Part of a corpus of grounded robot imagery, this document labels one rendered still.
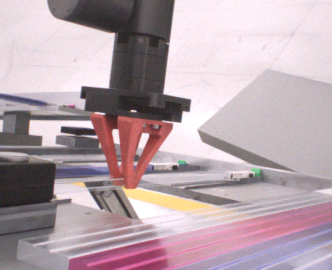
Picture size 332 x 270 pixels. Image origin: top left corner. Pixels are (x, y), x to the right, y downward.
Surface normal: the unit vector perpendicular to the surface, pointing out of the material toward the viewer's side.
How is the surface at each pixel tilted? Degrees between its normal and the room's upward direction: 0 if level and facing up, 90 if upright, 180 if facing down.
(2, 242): 43
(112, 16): 114
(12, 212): 90
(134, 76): 56
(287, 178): 47
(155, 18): 71
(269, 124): 0
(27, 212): 90
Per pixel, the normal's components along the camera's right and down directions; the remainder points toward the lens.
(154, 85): 0.70, 0.11
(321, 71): -0.34, -0.74
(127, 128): -0.61, 0.32
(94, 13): 0.46, 0.73
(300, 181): -0.61, -0.02
